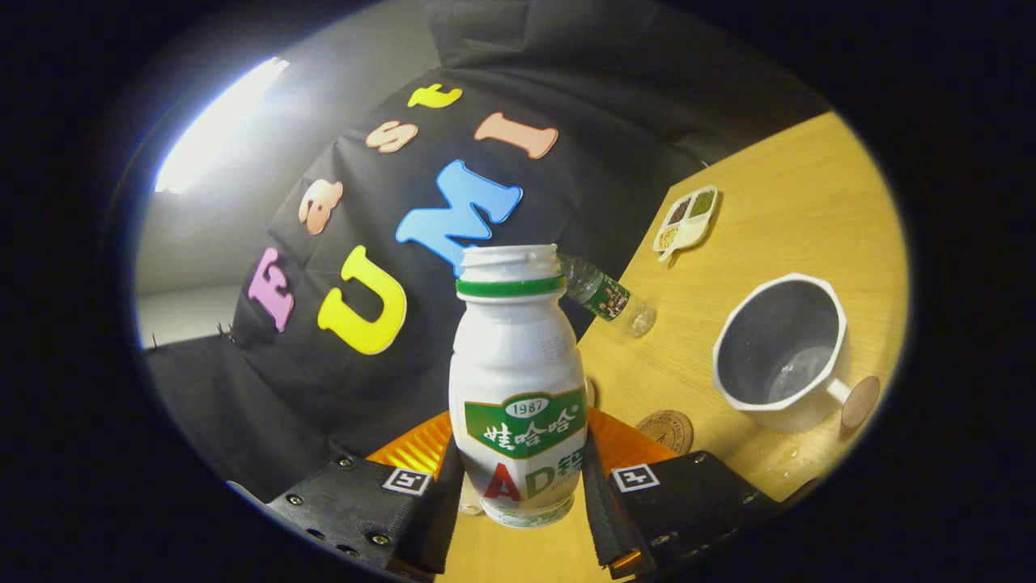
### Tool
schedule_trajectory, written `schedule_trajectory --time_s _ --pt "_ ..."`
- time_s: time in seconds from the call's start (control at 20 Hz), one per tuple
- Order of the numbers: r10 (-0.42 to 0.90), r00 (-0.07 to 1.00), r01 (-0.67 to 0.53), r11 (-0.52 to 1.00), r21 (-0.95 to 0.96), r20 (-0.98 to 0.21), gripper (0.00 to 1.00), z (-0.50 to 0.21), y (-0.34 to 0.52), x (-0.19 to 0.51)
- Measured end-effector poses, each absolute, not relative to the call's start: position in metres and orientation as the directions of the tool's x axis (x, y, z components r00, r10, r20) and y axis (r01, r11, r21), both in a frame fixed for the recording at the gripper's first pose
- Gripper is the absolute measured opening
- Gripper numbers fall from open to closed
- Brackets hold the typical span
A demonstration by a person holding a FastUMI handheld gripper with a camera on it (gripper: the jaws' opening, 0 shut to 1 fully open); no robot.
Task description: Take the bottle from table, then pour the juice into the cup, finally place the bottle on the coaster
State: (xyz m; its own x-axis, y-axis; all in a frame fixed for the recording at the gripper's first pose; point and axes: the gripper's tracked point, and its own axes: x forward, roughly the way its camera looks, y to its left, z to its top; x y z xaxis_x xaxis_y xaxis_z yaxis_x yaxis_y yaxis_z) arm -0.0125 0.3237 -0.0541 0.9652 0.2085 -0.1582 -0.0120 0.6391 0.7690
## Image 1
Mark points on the round cork coaster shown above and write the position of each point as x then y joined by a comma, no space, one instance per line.
668,429

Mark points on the ceiling light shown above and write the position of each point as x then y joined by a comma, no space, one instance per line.
218,121

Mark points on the yellow soybeans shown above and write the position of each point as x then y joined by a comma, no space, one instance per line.
668,238

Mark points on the white juice bottle green label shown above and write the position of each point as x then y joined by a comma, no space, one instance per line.
518,364

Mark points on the white divided dish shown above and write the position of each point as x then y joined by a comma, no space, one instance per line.
694,231

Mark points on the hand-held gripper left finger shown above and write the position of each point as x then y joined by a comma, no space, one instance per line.
441,526

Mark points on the dark red beans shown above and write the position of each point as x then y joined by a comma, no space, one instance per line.
679,211

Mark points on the clear plastic water bottle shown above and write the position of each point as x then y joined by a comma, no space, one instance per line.
605,295

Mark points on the green mung beans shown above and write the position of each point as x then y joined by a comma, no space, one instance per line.
702,203

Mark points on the wooden table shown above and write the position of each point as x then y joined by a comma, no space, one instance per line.
777,194

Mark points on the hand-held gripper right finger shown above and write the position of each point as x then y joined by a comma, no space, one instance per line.
603,518

